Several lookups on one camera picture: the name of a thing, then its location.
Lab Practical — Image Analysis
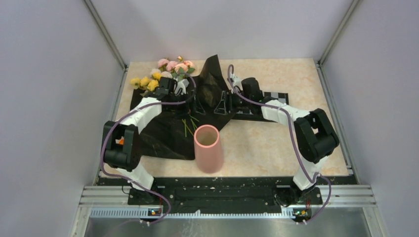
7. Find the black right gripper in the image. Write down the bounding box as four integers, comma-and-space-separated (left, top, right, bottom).
214, 90, 251, 116

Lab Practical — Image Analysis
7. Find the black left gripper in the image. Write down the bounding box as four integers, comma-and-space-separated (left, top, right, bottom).
168, 89, 205, 119

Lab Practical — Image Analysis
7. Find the black wrapping sheet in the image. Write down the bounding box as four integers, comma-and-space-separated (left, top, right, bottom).
132, 55, 235, 160

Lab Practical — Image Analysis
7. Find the flower bouquet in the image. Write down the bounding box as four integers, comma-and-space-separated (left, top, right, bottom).
124, 57, 197, 133

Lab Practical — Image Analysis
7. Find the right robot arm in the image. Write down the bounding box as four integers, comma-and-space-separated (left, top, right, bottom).
214, 74, 339, 205

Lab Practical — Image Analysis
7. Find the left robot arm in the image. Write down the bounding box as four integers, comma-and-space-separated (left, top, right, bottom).
101, 76, 205, 204

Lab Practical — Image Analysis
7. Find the pink vase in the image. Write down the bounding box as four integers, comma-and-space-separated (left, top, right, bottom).
193, 124, 224, 173

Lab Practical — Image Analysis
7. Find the black white chessboard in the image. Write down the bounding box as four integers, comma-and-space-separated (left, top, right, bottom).
232, 91, 291, 122

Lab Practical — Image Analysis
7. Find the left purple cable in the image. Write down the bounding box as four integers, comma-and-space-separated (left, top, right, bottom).
99, 75, 197, 226

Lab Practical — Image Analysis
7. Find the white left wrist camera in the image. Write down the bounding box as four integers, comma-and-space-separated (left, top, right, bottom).
174, 79, 189, 95

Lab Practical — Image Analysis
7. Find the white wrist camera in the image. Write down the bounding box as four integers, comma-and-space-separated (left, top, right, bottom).
227, 74, 242, 93
174, 79, 189, 95

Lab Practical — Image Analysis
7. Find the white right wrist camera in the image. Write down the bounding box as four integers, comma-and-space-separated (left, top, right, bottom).
227, 74, 242, 93

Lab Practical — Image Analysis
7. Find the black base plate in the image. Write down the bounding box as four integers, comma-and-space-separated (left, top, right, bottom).
128, 177, 323, 214

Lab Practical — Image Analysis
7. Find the aluminium frame rail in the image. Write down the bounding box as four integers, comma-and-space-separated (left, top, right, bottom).
82, 0, 128, 71

